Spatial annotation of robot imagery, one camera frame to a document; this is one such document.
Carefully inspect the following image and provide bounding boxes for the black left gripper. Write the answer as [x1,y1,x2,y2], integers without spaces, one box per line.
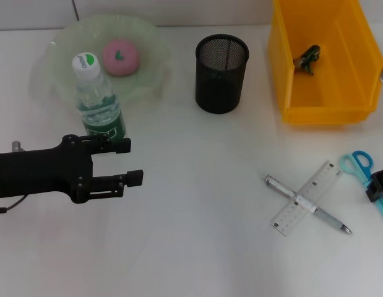
[0,134,144,204]

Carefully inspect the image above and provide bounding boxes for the blue teal scissors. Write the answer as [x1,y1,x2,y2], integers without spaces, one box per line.
[338,150,383,223]

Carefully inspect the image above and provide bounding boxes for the clear green-label water bottle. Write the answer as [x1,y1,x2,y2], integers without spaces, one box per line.
[71,53,127,139]

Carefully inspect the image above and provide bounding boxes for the pink toy peach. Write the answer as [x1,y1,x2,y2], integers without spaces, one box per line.
[101,38,140,77]

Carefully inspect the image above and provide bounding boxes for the green plastic wrapper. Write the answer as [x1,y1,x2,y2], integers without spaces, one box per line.
[293,45,322,77]

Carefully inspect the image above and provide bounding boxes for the clear plastic ruler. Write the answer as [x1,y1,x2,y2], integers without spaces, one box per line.
[270,160,342,236]

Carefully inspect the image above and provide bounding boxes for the transparent ballpoint pen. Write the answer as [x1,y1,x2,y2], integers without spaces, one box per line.
[261,174,353,235]

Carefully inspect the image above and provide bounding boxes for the translucent green fruit plate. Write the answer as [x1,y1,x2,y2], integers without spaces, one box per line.
[44,14,173,118]

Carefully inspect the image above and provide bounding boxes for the black mesh pen holder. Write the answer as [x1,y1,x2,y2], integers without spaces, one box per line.
[195,34,250,114]

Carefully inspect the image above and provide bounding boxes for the yellow plastic bin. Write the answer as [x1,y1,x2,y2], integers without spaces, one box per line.
[267,0,383,126]

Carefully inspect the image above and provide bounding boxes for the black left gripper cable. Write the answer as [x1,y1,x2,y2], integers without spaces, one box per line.
[0,194,25,215]

